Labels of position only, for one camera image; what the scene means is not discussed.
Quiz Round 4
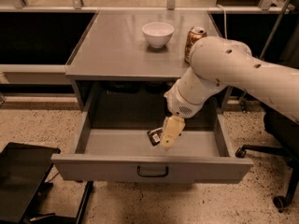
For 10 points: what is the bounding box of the grey metal rod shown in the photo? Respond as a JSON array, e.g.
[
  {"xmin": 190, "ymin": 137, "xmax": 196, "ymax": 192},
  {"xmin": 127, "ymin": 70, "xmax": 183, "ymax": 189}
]
[{"xmin": 259, "ymin": 0, "xmax": 291, "ymax": 60}]

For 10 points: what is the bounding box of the grey cabinet counter unit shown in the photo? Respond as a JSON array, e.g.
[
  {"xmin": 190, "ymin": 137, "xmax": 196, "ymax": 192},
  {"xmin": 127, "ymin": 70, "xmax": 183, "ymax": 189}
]
[{"xmin": 66, "ymin": 7, "xmax": 220, "ymax": 107}]

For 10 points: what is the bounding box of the black rxbar chocolate wrapper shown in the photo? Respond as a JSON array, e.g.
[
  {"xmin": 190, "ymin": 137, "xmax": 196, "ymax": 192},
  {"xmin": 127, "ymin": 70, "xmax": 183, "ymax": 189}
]
[{"xmin": 147, "ymin": 127, "xmax": 163, "ymax": 146}]

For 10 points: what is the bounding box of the white cable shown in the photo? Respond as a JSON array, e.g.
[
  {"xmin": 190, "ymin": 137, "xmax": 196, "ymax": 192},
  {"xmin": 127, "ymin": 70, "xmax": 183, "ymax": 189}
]
[{"xmin": 216, "ymin": 4, "xmax": 229, "ymax": 39}]

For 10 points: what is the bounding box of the grey open top drawer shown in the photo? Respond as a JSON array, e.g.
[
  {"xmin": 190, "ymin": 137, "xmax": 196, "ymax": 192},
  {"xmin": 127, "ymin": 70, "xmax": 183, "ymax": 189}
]
[{"xmin": 52, "ymin": 111, "xmax": 253, "ymax": 184}]

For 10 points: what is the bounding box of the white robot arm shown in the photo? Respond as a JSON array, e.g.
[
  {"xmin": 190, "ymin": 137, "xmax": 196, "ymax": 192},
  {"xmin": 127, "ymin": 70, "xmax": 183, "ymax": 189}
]
[{"xmin": 161, "ymin": 36, "xmax": 299, "ymax": 148}]

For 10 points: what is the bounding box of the black drawer handle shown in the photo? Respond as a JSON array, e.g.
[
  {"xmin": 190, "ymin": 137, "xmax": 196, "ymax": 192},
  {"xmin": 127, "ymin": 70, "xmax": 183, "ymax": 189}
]
[{"xmin": 136, "ymin": 166, "xmax": 169, "ymax": 178}]

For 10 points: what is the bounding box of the black office chair base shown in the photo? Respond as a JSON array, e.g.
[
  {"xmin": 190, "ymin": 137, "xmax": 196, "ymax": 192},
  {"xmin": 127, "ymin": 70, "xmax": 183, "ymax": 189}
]
[{"xmin": 235, "ymin": 109, "xmax": 299, "ymax": 210}]

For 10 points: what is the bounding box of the crushed orange soda can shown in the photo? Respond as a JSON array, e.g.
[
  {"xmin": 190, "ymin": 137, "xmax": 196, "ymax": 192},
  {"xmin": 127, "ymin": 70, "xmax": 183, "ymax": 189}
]
[{"xmin": 184, "ymin": 26, "xmax": 207, "ymax": 63}]

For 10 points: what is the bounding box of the white ceramic bowl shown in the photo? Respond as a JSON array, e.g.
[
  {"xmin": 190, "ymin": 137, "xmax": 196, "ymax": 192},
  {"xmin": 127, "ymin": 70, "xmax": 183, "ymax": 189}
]
[{"xmin": 142, "ymin": 22, "xmax": 174, "ymax": 48}]

